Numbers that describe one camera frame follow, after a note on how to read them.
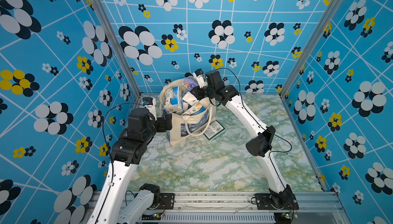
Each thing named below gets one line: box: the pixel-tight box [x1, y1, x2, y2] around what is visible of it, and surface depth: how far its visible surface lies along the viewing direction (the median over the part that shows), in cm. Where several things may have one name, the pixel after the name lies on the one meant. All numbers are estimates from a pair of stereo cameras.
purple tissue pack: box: [181, 77, 199, 92], surface depth 86 cm
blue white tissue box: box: [182, 102, 207, 117], surface depth 84 cm
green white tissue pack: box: [203, 120, 227, 142], surface depth 95 cm
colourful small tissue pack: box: [164, 85, 180, 107], surface depth 84 cm
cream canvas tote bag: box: [159, 78, 217, 146], surface depth 85 cm
